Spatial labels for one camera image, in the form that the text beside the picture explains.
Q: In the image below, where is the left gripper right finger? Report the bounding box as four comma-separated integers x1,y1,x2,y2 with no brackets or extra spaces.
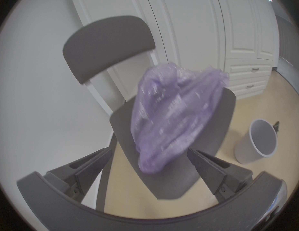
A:
187,148,254,203

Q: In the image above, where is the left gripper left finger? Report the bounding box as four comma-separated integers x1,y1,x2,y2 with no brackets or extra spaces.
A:
45,147,113,203

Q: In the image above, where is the purple plastic bag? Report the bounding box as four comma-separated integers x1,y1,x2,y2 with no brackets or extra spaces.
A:
130,62,230,175

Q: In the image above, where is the white trash bin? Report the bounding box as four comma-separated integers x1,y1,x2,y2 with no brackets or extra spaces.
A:
234,119,278,164

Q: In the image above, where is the dark grey white chair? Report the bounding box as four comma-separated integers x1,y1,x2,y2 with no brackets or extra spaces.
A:
62,15,237,212

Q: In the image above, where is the white wardrobe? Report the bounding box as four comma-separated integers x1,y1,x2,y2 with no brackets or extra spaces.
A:
69,0,280,100

